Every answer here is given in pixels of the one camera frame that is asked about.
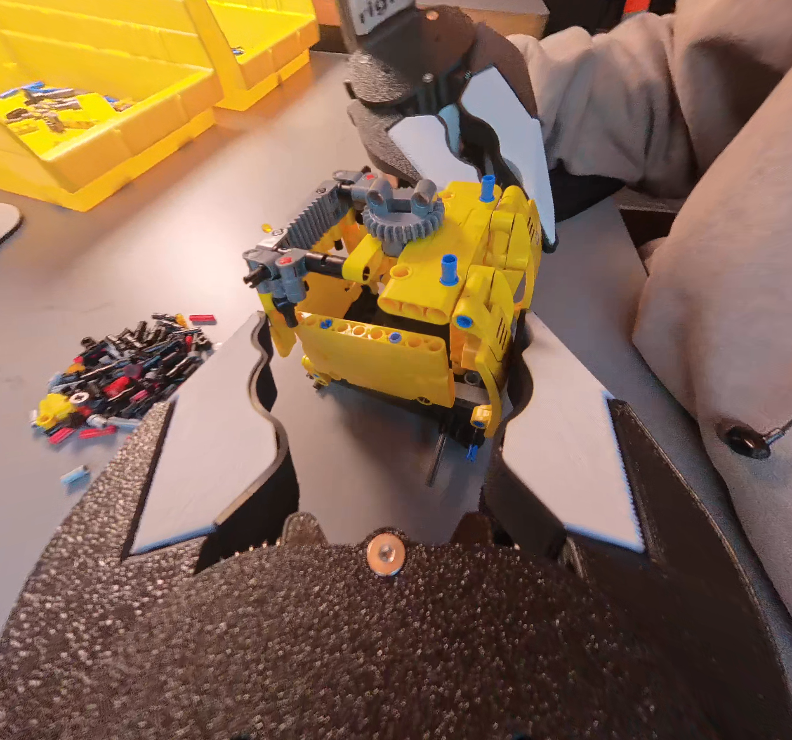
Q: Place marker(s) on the white book stand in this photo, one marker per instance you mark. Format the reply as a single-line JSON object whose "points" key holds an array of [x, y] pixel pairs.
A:
{"points": [[7, 223]]}

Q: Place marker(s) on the heap of grey blue pieces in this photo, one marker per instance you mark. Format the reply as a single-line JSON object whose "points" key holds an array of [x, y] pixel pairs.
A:
{"points": [[55, 106]]}

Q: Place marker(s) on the pile of small connector pins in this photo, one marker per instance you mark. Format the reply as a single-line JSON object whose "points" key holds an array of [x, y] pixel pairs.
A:
{"points": [[124, 375]]}

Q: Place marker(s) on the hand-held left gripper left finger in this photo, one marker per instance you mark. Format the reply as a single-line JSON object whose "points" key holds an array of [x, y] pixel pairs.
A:
{"points": [[210, 443]]}

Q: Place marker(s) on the person's beige sweatshirt torso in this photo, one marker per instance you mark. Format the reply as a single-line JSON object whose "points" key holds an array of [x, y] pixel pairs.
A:
{"points": [[730, 288]]}

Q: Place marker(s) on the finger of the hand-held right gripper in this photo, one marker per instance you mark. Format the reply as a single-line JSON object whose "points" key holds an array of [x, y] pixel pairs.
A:
{"points": [[513, 133], [427, 146]]}

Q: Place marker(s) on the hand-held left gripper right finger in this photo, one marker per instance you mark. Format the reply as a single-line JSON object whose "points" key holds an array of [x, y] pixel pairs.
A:
{"points": [[575, 443]]}

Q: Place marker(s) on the yellow toy robot model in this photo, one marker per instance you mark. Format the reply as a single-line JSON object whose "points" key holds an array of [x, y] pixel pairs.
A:
{"points": [[421, 294]]}

